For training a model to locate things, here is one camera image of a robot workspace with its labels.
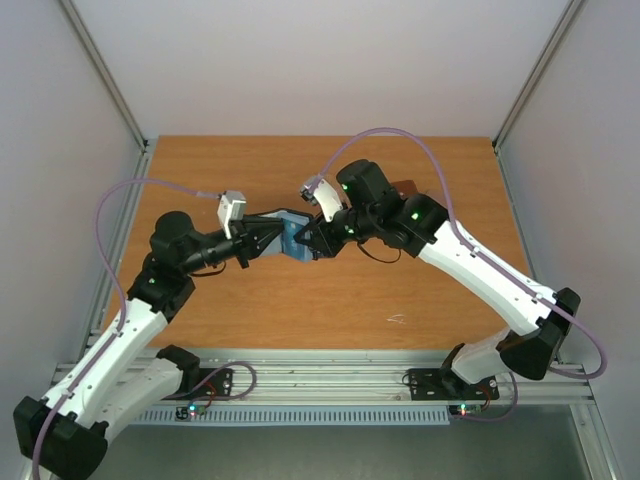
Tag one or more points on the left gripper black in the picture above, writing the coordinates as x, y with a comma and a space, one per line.
246, 236

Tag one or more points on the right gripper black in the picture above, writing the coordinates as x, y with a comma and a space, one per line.
328, 236

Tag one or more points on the blue credit card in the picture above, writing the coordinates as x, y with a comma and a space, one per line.
295, 235

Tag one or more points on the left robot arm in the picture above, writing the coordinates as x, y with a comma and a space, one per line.
67, 432

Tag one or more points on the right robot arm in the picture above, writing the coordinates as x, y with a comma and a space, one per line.
535, 315

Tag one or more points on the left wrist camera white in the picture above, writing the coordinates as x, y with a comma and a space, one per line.
232, 206

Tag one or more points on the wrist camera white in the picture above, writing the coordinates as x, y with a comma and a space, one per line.
319, 192
232, 206

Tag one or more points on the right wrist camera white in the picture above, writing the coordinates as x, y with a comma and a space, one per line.
319, 192

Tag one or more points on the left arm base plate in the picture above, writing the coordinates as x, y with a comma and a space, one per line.
215, 385

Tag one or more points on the aluminium rail frame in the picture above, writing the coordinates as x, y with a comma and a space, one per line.
356, 377

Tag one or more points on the grey slotted cable duct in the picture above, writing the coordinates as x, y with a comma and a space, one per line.
301, 415

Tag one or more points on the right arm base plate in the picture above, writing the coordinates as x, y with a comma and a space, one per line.
425, 385

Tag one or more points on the left corner aluminium post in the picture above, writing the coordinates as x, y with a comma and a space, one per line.
96, 59

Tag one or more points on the corner aluminium post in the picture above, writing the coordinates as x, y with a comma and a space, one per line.
96, 59
552, 45

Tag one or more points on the right corner aluminium post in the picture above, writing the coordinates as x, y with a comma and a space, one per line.
552, 45

